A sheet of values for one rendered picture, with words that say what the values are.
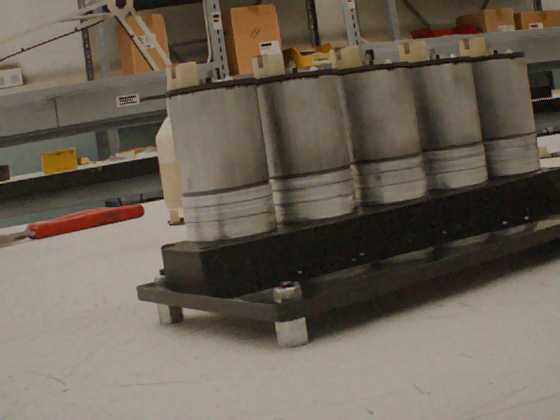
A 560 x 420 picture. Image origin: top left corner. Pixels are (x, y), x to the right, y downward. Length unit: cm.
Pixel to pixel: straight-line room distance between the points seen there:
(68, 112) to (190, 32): 236
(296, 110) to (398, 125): 3
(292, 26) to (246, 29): 57
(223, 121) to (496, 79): 11
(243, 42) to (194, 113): 430
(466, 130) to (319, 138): 6
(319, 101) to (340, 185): 2
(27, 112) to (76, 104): 14
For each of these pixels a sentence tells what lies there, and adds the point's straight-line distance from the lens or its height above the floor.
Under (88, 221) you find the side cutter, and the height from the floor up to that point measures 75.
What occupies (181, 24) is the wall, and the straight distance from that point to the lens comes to 492.
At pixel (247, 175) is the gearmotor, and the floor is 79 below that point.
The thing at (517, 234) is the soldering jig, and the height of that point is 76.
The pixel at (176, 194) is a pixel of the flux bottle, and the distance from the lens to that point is 69.
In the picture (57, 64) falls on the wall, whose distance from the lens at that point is 479.
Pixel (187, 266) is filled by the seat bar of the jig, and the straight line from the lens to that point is 26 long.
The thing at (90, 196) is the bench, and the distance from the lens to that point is 270.
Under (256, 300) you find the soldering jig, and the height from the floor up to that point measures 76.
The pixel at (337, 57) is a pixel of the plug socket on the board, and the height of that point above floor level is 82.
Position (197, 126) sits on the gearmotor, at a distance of 26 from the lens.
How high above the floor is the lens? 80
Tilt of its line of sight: 5 degrees down
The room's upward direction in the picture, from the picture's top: 8 degrees counter-clockwise
